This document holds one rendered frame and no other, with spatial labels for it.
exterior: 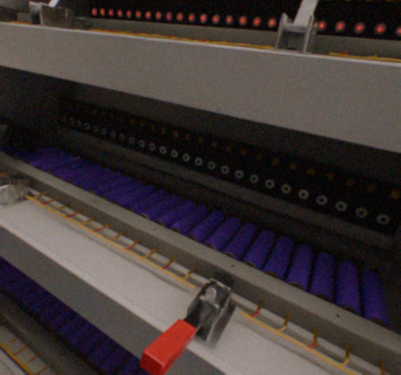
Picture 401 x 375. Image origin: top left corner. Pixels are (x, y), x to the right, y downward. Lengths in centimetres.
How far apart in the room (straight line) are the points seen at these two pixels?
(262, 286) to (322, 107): 14
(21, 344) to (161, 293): 27
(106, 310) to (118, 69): 20
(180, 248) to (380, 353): 16
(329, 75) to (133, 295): 21
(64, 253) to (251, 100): 21
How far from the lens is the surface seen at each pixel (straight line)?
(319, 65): 18
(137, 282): 24
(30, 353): 45
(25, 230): 31
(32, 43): 35
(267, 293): 22
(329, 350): 23
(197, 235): 26
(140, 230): 26
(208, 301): 20
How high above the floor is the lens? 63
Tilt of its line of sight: 3 degrees down
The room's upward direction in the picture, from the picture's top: 18 degrees clockwise
